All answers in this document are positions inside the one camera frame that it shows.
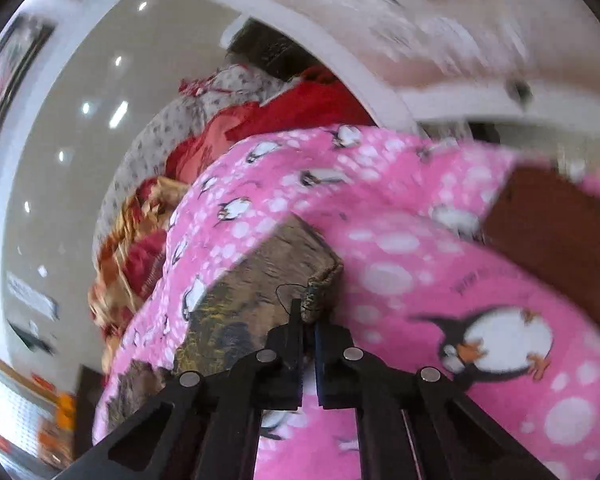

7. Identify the white paper notice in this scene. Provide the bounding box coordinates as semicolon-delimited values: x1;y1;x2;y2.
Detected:
7;272;60;322

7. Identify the dark cloth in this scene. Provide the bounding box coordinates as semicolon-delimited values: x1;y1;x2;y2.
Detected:
225;17;326;83

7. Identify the dark wooden cabinet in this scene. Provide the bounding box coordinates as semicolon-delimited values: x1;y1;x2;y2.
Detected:
75;365;107;461

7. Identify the brown wooden board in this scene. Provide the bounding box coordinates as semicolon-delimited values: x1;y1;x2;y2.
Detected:
480;162;600;331

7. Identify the red cloth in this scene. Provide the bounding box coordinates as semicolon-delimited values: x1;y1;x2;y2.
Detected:
165;67;376;186

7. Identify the black flat object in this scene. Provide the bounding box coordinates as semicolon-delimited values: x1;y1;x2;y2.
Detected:
9;322;56;357

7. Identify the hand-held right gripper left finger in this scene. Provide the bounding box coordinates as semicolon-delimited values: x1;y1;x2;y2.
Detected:
55;299;304;480

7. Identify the framed wall picture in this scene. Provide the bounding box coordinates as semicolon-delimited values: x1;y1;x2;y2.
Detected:
0;20;56;211

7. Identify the grey dotted red clothes pile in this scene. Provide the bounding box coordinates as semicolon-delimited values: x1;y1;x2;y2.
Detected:
92;65;291;261

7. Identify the patterned box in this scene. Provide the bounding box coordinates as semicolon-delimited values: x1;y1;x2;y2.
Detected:
37;417;76;467

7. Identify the pink penguin print blanket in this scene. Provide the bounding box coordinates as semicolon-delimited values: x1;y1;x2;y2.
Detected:
92;125;600;480

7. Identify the olive brown patterned garment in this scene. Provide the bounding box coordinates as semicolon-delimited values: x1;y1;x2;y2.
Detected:
105;212;346;411

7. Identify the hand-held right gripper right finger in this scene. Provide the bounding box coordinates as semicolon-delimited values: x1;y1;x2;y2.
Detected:
314;319;556;480

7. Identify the orange box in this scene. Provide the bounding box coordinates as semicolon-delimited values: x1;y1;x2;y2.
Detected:
55;392;77;431

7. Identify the orange red floral blanket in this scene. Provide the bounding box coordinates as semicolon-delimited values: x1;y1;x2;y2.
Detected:
87;175;191;356

